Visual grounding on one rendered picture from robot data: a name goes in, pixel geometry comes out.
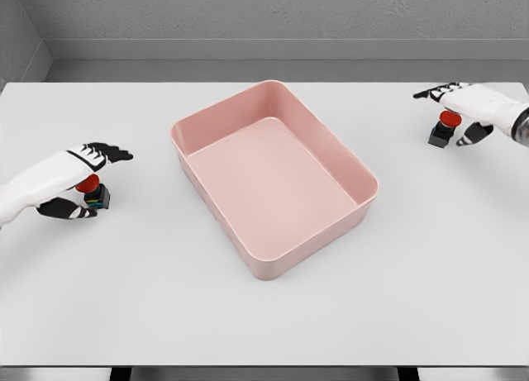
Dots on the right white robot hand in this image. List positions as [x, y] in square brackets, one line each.
[469, 100]

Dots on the pink rectangular basket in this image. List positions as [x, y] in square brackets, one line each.
[273, 178]

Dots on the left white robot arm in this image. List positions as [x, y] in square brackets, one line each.
[10, 201]

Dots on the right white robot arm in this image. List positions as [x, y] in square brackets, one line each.
[518, 118]

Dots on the red button industrial switch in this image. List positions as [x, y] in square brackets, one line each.
[444, 129]
[96, 192]

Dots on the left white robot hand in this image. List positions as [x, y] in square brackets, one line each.
[62, 168]

